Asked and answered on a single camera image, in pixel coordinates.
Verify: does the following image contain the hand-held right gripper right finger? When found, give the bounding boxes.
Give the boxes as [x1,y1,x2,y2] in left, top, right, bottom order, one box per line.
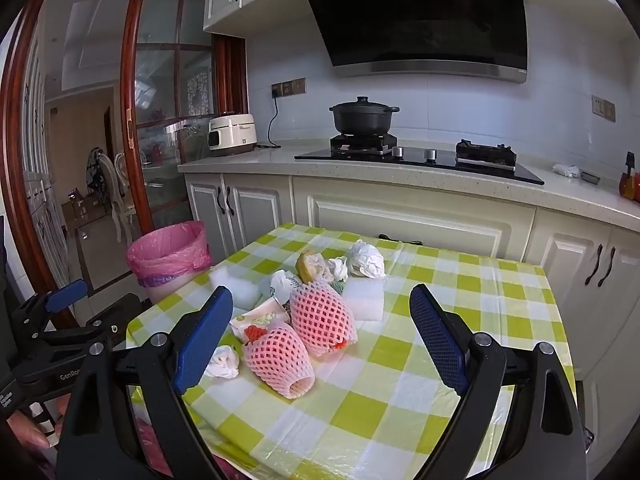
[409,284,588,480]

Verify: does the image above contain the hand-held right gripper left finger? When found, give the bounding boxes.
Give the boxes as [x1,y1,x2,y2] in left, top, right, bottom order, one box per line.
[55,286,234,480]

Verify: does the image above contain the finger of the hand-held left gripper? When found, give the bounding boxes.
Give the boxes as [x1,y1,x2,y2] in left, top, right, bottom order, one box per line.
[30,292,146,361]
[10,279,89,333]

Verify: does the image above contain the trash can with pink bag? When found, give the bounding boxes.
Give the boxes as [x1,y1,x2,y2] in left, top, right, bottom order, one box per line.
[126,220,213,306]

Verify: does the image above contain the white foam block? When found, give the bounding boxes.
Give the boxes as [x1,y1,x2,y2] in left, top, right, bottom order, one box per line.
[209,264,273,311]

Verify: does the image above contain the pink foam fruit net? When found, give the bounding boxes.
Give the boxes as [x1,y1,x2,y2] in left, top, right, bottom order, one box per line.
[290,281,357,357]
[243,322,316,400]

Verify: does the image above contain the white paper pieces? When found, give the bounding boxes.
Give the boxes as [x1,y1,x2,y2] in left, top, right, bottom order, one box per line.
[345,276,385,322]

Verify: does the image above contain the person's left hand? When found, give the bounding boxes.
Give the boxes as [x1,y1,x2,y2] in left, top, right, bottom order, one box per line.
[10,407,63,455]

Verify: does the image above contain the crumpled white tissue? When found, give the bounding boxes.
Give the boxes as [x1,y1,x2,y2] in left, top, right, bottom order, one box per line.
[325,256,349,282]
[205,345,241,379]

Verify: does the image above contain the green checked tablecloth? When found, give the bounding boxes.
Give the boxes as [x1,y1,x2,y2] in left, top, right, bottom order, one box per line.
[125,222,581,480]

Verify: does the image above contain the torn food wrapper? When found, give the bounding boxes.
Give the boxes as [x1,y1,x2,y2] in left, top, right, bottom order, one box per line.
[230,296,292,343]

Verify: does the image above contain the cardboard box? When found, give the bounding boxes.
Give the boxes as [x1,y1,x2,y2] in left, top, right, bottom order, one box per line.
[62,187,103,221]

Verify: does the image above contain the large crumpled white paper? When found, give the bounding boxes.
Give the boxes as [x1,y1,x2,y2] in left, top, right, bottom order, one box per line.
[348,240,387,279]

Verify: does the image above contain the white dining chair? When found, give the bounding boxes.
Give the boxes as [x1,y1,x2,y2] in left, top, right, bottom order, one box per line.
[97,152,137,243]

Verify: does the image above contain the dark cloth bundle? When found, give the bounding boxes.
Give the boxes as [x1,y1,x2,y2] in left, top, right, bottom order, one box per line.
[86,147,108,206]

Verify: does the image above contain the white kitchen counter cabinet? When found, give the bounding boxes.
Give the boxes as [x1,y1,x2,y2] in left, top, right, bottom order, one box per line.
[177,140,640,461]

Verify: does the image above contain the black glass gas stove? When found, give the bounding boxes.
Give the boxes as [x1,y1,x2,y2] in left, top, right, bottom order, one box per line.
[294,132,545,185]

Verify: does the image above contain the wooden glass sliding door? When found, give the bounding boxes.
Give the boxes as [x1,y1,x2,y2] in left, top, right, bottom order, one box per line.
[120,0,248,233]

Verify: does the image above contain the white rice cooker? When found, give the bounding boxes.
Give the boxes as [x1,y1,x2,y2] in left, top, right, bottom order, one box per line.
[208,112,258,157]

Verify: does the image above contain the black cooking pot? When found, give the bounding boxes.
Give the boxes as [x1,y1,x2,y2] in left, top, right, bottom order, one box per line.
[329,96,401,136]

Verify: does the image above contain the red sauce bottle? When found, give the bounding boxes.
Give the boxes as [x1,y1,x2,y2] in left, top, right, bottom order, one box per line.
[618,152,640,202]

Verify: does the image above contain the black range hood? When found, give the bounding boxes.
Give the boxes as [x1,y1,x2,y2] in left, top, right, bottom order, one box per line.
[292,0,529,84]

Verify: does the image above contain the red wooden door frame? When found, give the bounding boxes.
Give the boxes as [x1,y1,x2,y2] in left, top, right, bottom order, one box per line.
[0,0,211,331]

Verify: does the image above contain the black power cable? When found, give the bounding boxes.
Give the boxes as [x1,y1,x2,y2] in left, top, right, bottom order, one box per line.
[256,92,283,150]

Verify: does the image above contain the wall socket panel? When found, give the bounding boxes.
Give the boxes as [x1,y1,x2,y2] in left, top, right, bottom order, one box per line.
[271,78,307,98]

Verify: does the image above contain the wall switch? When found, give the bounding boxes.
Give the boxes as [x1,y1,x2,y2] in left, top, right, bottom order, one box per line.
[591,95,617,122]

